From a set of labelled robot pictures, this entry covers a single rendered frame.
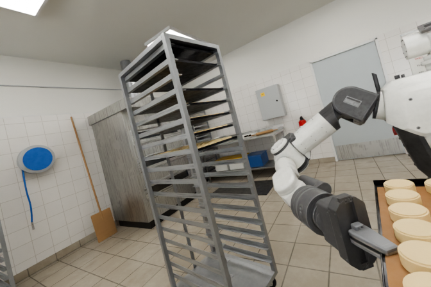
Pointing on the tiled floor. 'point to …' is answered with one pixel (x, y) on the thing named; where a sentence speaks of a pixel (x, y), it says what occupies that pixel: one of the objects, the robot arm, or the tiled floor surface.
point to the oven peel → (104, 217)
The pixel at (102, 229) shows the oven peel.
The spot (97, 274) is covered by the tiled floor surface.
